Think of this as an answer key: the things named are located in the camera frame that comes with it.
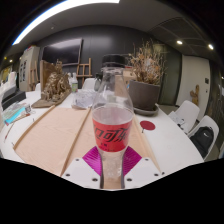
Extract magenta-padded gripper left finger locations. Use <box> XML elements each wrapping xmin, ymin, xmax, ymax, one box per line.
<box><xmin>61</xmin><ymin>145</ymin><xmax>105</xmax><ymax>190</ymax></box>

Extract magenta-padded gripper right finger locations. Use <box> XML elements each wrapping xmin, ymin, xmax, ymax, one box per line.
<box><xmin>120</xmin><ymin>145</ymin><xmax>164</xmax><ymax>190</ymax></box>

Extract clear red-labelled drink bottle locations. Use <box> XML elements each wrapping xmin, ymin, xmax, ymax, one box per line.
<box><xmin>91</xmin><ymin>54</ymin><xmax>135</xmax><ymax>184</ymax></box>

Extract light wooden drawing board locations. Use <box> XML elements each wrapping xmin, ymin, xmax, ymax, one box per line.
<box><xmin>13</xmin><ymin>104</ymin><xmax>161</xmax><ymax>178</ymax></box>

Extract flat round red coaster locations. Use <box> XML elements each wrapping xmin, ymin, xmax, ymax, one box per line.
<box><xmin>139</xmin><ymin>120</ymin><xmax>157</xmax><ymax>131</ymax></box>

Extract grey plant saucer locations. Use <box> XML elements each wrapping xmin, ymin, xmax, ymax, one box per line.
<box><xmin>133</xmin><ymin>104</ymin><xmax>160</xmax><ymax>117</ymax></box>

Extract black backpack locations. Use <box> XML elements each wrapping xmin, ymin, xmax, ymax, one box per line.
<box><xmin>189</xmin><ymin>125</ymin><xmax>215</xmax><ymax>159</ymax></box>

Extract open printed magazine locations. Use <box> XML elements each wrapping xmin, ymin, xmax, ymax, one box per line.
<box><xmin>71</xmin><ymin>89</ymin><xmax>98</xmax><ymax>110</ymax></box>

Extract dried plant in grey pot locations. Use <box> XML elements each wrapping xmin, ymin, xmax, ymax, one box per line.
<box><xmin>127</xmin><ymin>39</ymin><xmax>168</xmax><ymax>112</ymax></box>

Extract small green bottle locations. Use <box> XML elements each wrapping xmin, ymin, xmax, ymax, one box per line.
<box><xmin>70</xmin><ymin>72</ymin><xmax>79</xmax><ymax>94</ymax></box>

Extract blue book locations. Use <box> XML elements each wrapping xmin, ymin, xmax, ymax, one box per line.
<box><xmin>2</xmin><ymin>102</ymin><xmax>33</xmax><ymax>125</ymax></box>

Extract grey spray bottle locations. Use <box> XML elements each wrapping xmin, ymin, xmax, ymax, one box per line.
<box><xmin>94</xmin><ymin>72</ymin><xmax>104</xmax><ymax>92</ymax></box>

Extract wooden root sculpture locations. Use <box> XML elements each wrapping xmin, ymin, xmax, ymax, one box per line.
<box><xmin>189</xmin><ymin>84</ymin><xmax>201</xmax><ymax>107</ymax></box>

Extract black printer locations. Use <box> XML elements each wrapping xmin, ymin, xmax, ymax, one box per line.
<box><xmin>1</xmin><ymin>86</ymin><xmax>27</xmax><ymax>111</ymax></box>

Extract wooden easel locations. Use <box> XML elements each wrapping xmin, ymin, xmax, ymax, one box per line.
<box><xmin>75</xmin><ymin>57</ymin><xmax>93</xmax><ymax>88</ymax></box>

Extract white poster board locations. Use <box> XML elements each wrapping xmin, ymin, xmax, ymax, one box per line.
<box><xmin>18</xmin><ymin>45</ymin><xmax>41</xmax><ymax>93</ymax></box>

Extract black wall screen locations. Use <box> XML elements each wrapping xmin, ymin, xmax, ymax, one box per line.
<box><xmin>41</xmin><ymin>37</ymin><xmax>83</xmax><ymax>67</ymax></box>

